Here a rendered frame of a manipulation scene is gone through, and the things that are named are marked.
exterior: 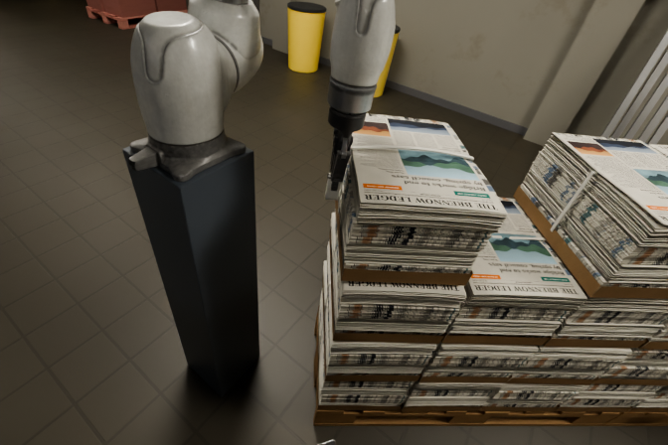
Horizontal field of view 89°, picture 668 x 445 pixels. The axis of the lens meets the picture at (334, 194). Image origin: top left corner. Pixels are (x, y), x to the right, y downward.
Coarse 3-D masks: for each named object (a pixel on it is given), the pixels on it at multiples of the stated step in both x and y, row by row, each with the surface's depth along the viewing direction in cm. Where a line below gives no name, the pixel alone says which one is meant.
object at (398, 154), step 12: (360, 144) 77; (372, 144) 77; (384, 144) 78; (372, 156) 73; (384, 156) 74; (396, 156) 75; (408, 156) 75; (420, 156) 76; (432, 156) 76; (444, 156) 77; (456, 156) 78; (348, 168) 78
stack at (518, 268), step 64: (512, 256) 87; (320, 320) 131; (384, 320) 82; (448, 320) 83; (512, 320) 85; (576, 320) 87; (640, 320) 89; (320, 384) 110; (384, 384) 106; (448, 384) 106; (512, 384) 109; (576, 384) 111
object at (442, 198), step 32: (384, 160) 73; (352, 192) 71; (384, 192) 63; (416, 192) 64; (448, 192) 66; (480, 192) 67; (352, 224) 65; (384, 224) 64; (416, 224) 64; (448, 224) 65; (480, 224) 65; (352, 256) 70; (384, 256) 70; (416, 256) 71; (448, 256) 72
